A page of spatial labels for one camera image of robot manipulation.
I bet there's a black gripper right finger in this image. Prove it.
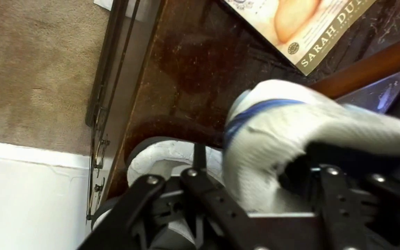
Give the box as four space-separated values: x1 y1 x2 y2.
280 144 400 250

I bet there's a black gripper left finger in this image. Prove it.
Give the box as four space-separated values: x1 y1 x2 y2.
76 142 266 250

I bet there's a white blue sneaker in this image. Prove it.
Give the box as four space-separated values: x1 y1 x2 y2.
220 78 400 215

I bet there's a black metal shoe rack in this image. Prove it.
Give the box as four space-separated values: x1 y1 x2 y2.
83 0 138 220

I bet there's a grey slipper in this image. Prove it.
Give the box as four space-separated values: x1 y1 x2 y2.
125 137 225 187

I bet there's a dark wooden dresser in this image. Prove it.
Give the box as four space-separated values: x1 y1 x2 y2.
101 0 400 199

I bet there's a brown wooden stick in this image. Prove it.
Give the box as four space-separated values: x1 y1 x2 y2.
307 30 400 99

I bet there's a Sarah Dunant paperback book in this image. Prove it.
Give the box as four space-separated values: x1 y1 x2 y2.
225 0 377 77

